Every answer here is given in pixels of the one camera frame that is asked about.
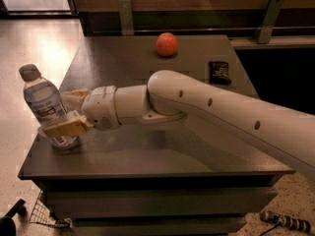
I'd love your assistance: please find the left metal bracket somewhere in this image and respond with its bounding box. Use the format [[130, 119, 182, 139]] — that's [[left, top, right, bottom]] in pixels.
[[118, 0, 134, 36]]

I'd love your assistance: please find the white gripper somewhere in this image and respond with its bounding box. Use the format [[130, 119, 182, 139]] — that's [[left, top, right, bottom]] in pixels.
[[38, 86, 120, 139]]

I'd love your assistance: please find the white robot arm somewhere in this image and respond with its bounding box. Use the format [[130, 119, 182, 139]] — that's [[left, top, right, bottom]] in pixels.
[[41, 70, 315, 177]]

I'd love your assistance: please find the black object on floor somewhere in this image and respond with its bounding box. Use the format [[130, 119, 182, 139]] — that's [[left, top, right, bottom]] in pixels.
[[0, 199, 27, 236]]

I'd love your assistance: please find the black snack packet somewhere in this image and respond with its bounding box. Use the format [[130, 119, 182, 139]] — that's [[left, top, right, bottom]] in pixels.
[[209, 61, 231, 85]]

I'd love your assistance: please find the wire mesh basket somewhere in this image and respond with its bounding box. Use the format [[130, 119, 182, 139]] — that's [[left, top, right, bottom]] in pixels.
[[29, 192, 70, 228]]

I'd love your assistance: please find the metal bracket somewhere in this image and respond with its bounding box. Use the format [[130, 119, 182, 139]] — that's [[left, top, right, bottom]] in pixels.
[[118, 0, 134, 36], [255, 0, 284, 44]]

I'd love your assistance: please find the red apple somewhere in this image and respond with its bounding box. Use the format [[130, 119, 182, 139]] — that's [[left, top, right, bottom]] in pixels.
[[156, 32, 178, 57]]

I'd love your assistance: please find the power strip on floor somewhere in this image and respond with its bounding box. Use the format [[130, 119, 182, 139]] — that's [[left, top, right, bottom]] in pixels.
[[260, 210, 315, 236]]

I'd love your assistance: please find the right metal bracket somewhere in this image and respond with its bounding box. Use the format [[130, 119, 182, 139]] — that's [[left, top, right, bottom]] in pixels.
[[255, 0, 284, 44]]

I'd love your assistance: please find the dark grey drawer cabinet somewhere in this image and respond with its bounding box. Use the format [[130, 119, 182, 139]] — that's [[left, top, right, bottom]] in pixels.
[[19, 35, 289, 236]]

